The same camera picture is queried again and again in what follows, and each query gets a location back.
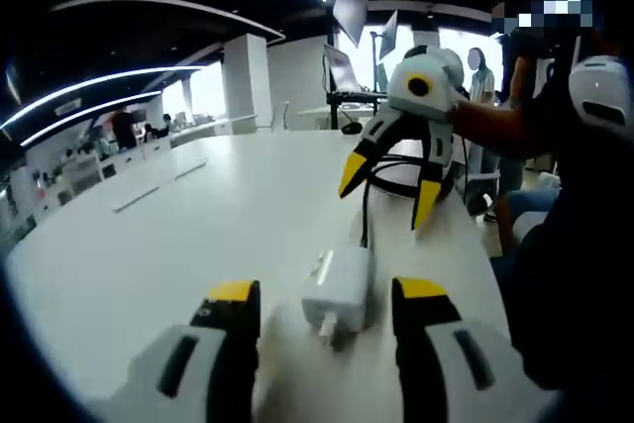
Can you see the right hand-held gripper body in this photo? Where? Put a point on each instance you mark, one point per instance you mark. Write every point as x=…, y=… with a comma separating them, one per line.
x=426, y=83

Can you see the black laptop stand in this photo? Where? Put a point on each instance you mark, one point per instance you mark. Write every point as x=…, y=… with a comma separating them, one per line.
x=347, y=101

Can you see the white desk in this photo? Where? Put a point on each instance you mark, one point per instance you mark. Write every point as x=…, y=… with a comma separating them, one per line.
x=173, y=269

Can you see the short ceiling light strip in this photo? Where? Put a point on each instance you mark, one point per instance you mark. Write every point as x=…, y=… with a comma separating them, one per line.
x=94, y=113

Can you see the white mesh office chair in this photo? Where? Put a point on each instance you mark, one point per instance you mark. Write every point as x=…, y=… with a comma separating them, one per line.
x=280, y=118

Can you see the white office counter row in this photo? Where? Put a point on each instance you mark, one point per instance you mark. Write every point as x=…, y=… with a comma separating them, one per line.
x=129, y=158

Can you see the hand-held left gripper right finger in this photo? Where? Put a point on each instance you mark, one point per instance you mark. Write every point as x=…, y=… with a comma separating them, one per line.
x=446, y=368

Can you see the white chest-worn device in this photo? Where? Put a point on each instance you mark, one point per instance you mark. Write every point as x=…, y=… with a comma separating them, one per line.
x=602, y=91

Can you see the person's dark clothing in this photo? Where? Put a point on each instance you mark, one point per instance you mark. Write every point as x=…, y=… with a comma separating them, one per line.
x=584, y=254

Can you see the black computer mouse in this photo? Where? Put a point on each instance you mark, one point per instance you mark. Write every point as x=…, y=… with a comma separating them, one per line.
x=351, y=129

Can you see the white flat desk strip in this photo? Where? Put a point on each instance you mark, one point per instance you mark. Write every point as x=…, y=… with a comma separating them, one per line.
x=136, y=197

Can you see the open laptop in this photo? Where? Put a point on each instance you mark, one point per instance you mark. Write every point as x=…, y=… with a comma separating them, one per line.
x=343, y=70

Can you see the large hanging monitor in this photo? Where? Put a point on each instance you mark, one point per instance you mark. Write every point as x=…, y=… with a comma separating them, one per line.
x=350, y=9

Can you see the ceiling air vent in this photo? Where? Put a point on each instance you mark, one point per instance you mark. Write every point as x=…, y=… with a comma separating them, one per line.
x=68, y=107

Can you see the medium ceiling light strip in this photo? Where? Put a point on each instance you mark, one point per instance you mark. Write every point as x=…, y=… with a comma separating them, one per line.
x=99, y=83

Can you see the person's right hand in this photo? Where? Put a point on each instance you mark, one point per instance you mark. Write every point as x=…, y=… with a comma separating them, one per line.
x=468, y=121

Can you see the white charger adapter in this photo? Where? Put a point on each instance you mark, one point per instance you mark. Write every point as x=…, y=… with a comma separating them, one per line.
x=342, y=289

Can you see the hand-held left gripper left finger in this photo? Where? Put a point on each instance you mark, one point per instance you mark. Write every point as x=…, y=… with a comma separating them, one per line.
x=188, y=363

